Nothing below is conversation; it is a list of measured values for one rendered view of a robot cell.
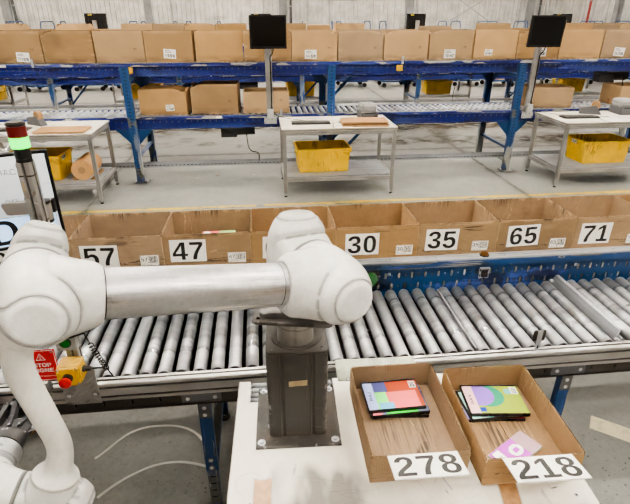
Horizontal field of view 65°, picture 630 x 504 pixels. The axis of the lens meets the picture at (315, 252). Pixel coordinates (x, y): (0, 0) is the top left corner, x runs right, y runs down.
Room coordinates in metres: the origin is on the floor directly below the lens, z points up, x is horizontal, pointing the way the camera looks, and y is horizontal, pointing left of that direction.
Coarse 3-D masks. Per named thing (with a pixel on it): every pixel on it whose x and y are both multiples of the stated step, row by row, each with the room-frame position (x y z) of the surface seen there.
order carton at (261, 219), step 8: (256, 208) 2.32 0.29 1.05; (264, 208) 2.32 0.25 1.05; (272, 208) 2.32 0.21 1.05; (280, 208) 2.33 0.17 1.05; (288, 208) 2.33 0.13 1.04; (296, 208) 2.34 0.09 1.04; (304, 208) 2.34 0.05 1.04; (312, 208) 2.35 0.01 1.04; (320, 208) 2.35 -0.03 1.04; (328, 208) 2.32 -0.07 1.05; (256, 216) 2.32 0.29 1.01; (264, 216) 2.32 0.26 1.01; (272, 216) 2.32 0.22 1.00; (320, 216) 2.35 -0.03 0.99; (328, 216) 2.31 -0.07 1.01; (256, 224) 2.31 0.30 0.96; (264, 224) 2.32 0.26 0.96; (328, 224) 2.31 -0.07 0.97; (256, 232) 2.03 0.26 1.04; (264, 232) 2.03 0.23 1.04; (328, 232) 2.07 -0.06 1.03; (256, 240) 2.03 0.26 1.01; (256, 248) 2.03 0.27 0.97; (256, 256) 2.03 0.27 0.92
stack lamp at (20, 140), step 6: (24, 126) 1.38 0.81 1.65; (12, 132) 1.36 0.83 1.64; (18, 132) 1.36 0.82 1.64; (24, 132) 1.38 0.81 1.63; (12, 138) 1.36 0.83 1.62; (18, 138) 1.36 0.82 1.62; (24, 138) 1.37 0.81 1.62; (12, 144) 1.36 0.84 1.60; (18, 144) 1.36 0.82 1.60; (24, 144) 1.37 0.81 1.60; (30, 144) 1.40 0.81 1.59
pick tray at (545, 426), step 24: (456, 384) 1.33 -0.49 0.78; (480, 384) 1.34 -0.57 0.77; (504, 384) 1.35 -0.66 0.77; (528, 384) 1.29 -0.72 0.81; (456, 408) 1.18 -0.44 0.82; (528, 408) 1.24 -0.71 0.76; (552, 408) 1.15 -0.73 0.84; (480, 432) 1.14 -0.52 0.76; (504, 432) 1.13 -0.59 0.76; (528, 432) 1.14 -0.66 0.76; (552, 432) 1.12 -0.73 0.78; (480, 456) 0.99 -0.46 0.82; (528, 456) 0.96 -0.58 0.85; (576, 456) 0.97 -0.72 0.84; (480, 480) 0.96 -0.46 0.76; (504, 480) 0.96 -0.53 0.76
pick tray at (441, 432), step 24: (432, 384) 1.31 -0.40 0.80; (360, 408) 1.14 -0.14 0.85; (432, 408) 1.24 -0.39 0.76; (360, 432) 1.11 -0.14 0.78; (384, 432) 1.14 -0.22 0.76; (408, 432) 1.14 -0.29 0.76; (432, 432) 1.14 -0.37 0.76; (456, 432) 1.09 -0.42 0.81; (384, 456) 0.96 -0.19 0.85; (384, 480) 0.96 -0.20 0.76
